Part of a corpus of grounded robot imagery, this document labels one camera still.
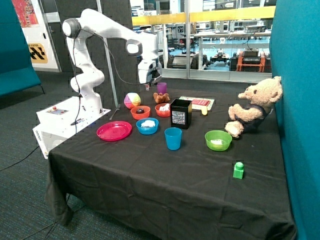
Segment purple plastic cup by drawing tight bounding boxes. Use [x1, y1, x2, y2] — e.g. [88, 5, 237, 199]
[156, 82, 167, 94]

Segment white paper in green bowl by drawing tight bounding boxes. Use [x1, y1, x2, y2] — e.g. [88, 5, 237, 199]
[210, 139, 225, 145]

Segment orange bowl with dark ball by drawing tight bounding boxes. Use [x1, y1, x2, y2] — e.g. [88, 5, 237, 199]
[130, 105, 151, 120]

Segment grey metal pole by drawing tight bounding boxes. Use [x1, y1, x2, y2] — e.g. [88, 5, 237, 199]
[96, 0, 121, 121]

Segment black square bin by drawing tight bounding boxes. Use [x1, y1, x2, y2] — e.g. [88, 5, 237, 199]
[170, 99, 192, 129]

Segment red toy keyboard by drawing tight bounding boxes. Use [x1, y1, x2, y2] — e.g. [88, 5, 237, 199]
[192, 99, 211, 106]

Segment beige teddy bear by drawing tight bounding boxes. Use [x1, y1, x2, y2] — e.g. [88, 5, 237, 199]
[225, 76, 283, 138]

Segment multicoloured soft ball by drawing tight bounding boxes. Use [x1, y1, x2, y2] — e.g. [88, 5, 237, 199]
[123, 92, 141, 109]

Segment brown plush toy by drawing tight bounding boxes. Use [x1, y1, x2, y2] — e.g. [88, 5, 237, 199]
[153, 92, 170, 104]

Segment blue plastic cup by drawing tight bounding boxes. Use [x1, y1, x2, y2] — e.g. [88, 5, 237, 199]
[164, 127, 182, 151]

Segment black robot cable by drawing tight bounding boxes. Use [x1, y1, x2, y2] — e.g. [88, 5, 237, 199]
[70, 28, 156, 126]

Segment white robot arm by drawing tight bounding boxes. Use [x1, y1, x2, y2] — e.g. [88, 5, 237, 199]
[62, 8, 162, 115]

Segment green plastic bowl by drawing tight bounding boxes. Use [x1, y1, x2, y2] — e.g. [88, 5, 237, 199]
[204, 130, 232, 152]

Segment blue plastic bowl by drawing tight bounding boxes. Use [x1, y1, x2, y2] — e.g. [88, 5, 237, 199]
[136, 117, 159, 135]

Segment dark purple ball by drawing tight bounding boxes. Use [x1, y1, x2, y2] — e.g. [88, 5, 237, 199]
[136, 108, 145, 114]

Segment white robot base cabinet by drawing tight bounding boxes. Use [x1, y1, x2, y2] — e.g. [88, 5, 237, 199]
[33, 96, 110, 159]

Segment orange plastic bowl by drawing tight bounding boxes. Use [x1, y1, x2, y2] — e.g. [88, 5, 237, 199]
[155, 103, 171, 118]

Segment pink plastic plate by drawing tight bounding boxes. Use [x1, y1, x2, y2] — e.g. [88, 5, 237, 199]
[96, 120, 132, 142]

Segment green toy block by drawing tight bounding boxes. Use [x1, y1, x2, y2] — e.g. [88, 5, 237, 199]
[233, 161, 244, 179]

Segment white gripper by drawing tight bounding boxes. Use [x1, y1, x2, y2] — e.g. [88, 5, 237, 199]
[138, 58, 162, 85]

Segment teal sofa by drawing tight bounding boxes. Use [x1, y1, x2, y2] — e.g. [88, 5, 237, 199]
[0, 0, 41, 96]

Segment teal partition panel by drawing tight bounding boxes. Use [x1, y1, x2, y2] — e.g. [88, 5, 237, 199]
[270, 0, 320, 240]

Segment black tablecloth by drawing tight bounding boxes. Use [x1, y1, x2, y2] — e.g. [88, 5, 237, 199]
[45, 89, 297, 240]

